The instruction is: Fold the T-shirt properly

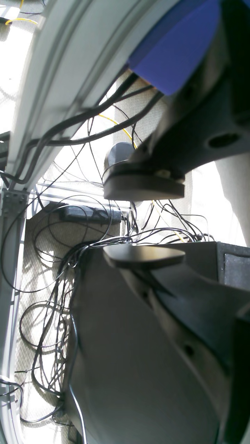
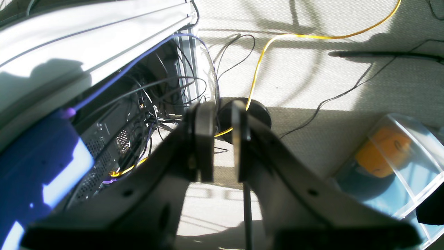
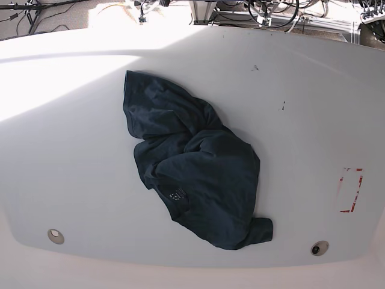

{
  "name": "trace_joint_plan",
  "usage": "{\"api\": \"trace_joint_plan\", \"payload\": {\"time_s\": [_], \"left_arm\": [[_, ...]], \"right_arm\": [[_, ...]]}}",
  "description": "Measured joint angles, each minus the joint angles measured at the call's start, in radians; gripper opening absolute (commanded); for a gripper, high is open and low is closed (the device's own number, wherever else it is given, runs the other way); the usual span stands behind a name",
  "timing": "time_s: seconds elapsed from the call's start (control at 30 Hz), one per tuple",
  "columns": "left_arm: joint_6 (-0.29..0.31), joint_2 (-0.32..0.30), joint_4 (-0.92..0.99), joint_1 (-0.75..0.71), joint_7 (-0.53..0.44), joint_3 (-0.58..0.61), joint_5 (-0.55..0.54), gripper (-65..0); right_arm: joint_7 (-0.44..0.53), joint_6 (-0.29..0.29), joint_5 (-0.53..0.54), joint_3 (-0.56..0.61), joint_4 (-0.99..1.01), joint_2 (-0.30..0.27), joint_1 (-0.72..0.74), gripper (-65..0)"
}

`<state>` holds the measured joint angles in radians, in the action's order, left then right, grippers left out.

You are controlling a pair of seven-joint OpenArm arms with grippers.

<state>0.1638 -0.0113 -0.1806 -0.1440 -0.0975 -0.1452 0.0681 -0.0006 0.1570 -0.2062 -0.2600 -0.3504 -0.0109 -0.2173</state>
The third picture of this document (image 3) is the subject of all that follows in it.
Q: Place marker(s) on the dark blue T-shirt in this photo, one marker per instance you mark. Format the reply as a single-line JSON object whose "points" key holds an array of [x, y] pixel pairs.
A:
{"points": [[206, 176]]}

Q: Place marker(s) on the right round table grommet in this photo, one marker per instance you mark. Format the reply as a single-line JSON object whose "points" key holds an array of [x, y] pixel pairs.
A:
{"points": [[319, 248]]}

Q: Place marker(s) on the round table grommet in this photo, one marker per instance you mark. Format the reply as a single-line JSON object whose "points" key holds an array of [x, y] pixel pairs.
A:
{"points": [[319, 248], [56, 236]]}

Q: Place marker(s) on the left round table grommet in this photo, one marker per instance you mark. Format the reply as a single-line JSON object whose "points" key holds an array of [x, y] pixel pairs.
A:
{"points": [[56, 236]]}

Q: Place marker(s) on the red tape rectangle marking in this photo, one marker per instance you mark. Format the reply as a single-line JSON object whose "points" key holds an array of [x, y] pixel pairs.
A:
{"points": [[348, 189]]}

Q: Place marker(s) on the black tripod stand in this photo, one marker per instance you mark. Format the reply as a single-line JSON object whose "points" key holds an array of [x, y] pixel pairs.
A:
{"points": [[31, 10]]}

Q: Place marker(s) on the aluminium frame post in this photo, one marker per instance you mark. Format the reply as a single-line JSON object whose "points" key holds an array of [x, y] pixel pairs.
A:
{"points": [[201, 11]]}

